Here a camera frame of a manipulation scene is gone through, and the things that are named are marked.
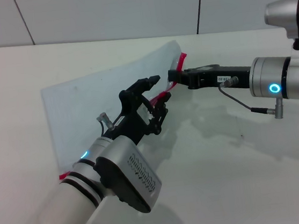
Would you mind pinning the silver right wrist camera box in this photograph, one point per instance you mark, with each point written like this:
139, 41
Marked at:
284, 12

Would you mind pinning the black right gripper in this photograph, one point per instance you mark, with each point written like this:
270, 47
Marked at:
210, 76

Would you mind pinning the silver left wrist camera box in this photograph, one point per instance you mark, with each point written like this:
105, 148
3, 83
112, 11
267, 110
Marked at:
129, 171

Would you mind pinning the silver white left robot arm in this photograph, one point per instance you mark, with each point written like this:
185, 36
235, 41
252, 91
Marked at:
68, 202

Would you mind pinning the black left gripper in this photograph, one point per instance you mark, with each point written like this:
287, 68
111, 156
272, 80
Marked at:
134, 119

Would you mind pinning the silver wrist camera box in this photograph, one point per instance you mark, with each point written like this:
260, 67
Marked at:
284, 12
129, 171

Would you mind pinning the clear document bag red zipper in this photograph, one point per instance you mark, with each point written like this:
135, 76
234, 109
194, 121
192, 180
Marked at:
83, 98

